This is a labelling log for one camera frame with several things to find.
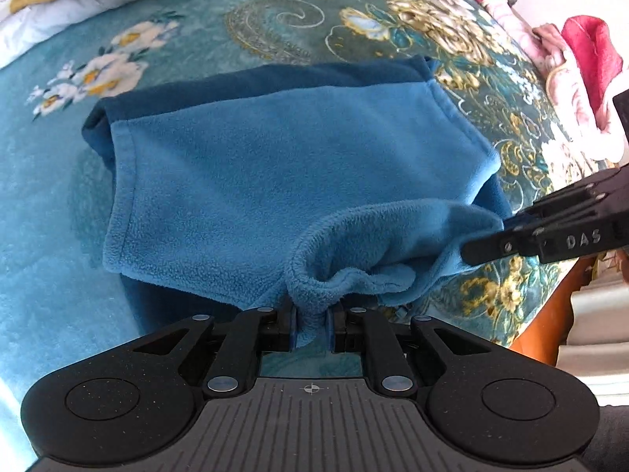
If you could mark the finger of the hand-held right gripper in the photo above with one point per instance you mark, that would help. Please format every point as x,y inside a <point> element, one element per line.
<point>565,204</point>
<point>491,248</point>

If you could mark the white radiator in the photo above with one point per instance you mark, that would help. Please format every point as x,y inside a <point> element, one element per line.
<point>597,334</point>

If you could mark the orange wooden bed frame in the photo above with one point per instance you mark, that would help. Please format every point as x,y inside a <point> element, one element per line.
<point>545,324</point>

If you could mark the red fleece cloth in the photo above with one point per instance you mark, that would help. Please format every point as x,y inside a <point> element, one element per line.
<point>592,59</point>

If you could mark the white quilt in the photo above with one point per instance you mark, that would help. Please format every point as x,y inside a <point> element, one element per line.
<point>29,24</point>

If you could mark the blue fleece garment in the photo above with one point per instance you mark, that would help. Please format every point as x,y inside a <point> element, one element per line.
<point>295,172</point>

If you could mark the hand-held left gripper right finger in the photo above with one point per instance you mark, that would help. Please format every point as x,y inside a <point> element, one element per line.
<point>330,327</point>

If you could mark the teal floral blanket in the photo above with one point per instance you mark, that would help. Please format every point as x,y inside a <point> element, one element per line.
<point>206,34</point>

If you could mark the person's grey clothing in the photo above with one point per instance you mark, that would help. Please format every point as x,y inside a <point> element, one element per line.
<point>609,440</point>

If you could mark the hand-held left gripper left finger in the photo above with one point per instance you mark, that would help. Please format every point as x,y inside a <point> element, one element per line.
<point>294,325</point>

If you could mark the pink patterned clothing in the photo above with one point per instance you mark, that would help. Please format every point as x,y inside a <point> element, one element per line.
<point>555,73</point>

